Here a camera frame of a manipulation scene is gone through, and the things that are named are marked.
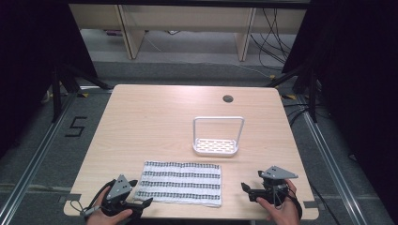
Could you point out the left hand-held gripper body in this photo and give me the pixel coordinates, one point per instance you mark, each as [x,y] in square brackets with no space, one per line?
[119,187]

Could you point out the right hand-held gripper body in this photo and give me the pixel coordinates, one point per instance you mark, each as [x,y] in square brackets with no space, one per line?
[275,173]

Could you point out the person's left hand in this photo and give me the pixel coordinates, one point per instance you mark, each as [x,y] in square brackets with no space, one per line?
[104,217]

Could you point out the person's right hand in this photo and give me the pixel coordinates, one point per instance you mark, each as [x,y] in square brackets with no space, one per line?
[280,214]

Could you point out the white striped towel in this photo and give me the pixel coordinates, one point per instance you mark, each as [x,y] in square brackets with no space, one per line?
[180,183]

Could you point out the grey tape strip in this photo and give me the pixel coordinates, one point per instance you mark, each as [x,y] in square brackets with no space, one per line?
[71,197]
[309,204]

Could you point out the round grey table grommet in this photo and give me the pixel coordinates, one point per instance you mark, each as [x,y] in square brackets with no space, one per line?
[227,98]

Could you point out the black metal stand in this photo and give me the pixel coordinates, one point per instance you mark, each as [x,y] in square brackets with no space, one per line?
[305,84]
[67,84]

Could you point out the black curtain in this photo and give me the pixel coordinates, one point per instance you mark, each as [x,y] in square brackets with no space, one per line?
[34,62]
[353,78]

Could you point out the light wooden shelf unit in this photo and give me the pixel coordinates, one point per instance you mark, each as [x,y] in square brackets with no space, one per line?
[187,22]

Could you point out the aluminium floor rail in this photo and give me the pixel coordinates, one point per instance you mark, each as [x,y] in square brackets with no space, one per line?
[37,156]
[331,168]

